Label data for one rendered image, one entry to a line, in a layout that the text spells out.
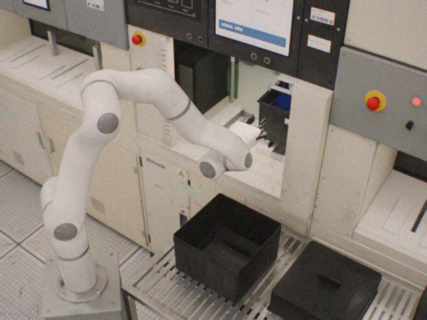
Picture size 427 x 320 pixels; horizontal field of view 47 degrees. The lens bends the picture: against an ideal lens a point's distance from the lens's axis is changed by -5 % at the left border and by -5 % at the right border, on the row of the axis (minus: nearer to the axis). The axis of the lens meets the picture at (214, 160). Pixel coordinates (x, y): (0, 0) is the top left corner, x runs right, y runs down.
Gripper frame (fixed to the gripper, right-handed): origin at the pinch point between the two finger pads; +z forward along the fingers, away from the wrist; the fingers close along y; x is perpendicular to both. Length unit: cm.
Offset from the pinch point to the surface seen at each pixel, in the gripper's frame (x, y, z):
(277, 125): -15.1, -1.8, 22.6
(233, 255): -42.0, 7.3, -25.6
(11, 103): -53, -164, 8
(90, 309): -43, -21, -73
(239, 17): 36.7, -9.9, 2.2
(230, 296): -40, 17, -43
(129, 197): -76, -72, 4
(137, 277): -43, -16, -53
